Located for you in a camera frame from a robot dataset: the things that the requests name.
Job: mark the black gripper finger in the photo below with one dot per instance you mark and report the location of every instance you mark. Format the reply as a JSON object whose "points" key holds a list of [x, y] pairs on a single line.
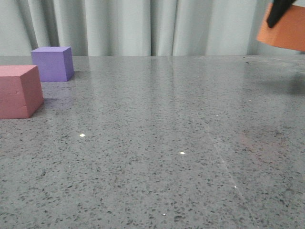
{"points": [[278, 9]]}

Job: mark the orange foam cube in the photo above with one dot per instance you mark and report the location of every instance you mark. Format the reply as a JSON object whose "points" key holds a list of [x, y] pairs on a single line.
{"points": [[288, 33]]}

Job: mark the pale grey-green curtain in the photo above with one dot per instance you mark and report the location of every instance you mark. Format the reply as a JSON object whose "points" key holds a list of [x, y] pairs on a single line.
{"points": [[134, 27]]}

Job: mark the purple foam cube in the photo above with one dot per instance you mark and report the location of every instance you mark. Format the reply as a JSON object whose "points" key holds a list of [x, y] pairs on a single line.
{"points": [[55, 64]]}

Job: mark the pink foam cube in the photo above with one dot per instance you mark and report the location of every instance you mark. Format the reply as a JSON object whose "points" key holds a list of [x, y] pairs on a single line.
{"points": [[20, 91]]}

